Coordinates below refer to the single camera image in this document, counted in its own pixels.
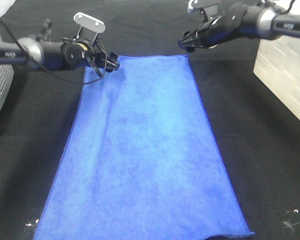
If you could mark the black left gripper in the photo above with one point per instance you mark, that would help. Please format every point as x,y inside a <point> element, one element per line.
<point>83,53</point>

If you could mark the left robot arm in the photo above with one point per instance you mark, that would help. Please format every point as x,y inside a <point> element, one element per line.
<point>37,52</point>

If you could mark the clear tape strip right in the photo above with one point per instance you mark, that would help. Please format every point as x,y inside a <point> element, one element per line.
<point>289,221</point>

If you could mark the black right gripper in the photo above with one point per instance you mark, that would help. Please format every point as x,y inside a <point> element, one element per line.
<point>212,33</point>

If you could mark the black table cloth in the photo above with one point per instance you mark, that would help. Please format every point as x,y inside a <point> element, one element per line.
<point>257,136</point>

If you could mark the blue microfibre towel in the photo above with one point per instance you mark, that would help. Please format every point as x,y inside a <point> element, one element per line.
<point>141,161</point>

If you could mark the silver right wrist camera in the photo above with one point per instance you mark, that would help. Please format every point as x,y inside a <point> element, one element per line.
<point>208,8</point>

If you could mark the clear tape strip left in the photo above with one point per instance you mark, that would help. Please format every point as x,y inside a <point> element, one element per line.
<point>33,223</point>

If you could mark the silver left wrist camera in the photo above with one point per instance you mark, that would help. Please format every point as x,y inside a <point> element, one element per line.
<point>88,24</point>

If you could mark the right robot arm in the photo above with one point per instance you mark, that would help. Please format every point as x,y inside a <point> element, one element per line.
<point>263,20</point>

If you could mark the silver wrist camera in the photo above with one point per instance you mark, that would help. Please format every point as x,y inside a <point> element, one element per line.
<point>208,8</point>
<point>88,24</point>

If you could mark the white box on right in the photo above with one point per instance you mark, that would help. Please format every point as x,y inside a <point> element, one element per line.
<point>277,65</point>

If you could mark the clear tape strip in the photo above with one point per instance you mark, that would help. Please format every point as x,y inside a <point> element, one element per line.
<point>33,223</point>
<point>289,221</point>

